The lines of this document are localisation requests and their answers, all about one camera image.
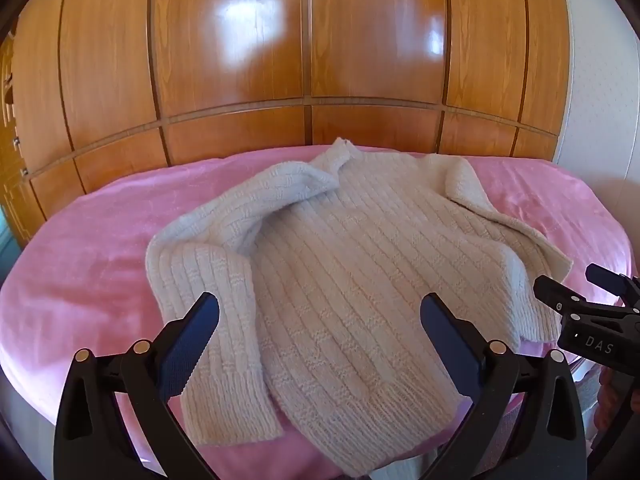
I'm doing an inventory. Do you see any cream knitted sweater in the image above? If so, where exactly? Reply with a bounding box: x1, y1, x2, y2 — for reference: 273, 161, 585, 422
145, 137, 574, 478

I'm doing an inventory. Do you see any window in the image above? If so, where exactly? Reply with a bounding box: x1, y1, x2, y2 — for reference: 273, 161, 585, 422
0, 212, 22, 283

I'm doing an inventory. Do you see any wooden wardrobe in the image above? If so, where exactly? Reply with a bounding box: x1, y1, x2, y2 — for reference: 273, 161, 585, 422
10, 0, 572, 241

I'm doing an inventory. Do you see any pink bed blanket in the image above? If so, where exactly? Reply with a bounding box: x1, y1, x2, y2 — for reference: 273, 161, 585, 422
0, 145, 633, 480

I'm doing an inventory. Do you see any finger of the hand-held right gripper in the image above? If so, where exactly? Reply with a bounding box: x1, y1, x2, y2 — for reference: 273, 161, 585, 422
585, 263, 640, 306
533, 276, 640, 318

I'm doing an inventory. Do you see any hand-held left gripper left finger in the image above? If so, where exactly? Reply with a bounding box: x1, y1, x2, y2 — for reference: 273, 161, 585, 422
52, 291, 236, 480

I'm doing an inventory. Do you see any white bed mattress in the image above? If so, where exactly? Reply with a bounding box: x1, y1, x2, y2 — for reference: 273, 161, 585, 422
0, 375, 57, 466

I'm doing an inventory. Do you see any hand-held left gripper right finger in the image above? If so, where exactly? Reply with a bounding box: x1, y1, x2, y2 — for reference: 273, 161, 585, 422
420, 292, 588, 480

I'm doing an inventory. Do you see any carved wooden door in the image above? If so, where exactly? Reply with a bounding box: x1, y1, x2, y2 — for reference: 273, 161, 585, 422
0, 35, 32, 248

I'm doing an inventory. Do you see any person's right hand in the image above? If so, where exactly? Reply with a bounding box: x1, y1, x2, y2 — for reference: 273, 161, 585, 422
599, 367, 627, 416

